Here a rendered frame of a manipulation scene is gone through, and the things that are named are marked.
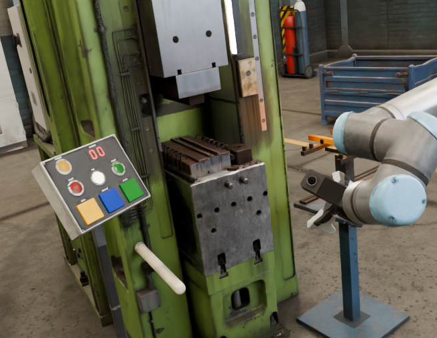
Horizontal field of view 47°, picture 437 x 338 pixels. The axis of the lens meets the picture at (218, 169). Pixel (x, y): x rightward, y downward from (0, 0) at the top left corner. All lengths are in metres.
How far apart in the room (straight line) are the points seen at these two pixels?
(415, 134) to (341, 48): 10.47
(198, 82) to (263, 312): 1.18
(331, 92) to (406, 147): 5.20
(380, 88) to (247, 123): 3.52
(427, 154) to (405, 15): 9.57
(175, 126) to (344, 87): 3.67
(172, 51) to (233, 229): 0.83
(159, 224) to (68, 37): 0.95
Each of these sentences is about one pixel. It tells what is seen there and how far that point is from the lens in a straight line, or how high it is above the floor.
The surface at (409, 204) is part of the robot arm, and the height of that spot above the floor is 1.27.
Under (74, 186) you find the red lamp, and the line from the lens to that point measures 1.81.
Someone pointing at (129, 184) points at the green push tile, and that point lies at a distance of 1.91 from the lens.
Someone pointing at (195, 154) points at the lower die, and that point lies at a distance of 2.27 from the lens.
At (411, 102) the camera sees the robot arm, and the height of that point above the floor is 1.38.
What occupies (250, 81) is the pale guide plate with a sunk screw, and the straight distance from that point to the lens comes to 2.39.
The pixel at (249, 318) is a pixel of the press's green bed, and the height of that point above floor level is 0.15.
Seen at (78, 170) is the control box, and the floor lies 1.13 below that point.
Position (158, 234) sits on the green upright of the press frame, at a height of 0.65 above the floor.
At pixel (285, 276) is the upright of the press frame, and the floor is 0.15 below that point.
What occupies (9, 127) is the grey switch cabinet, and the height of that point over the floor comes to 0.33.
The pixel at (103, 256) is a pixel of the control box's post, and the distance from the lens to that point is 2.04.
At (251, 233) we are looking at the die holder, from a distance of 2.36.
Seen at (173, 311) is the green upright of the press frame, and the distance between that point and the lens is 2.57.
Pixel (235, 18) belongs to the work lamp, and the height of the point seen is 1.54.
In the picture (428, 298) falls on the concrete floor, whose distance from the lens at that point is 2.98.
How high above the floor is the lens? 1.65
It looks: 19 degrees down
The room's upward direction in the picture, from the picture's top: 8 degrees counter-clockwise
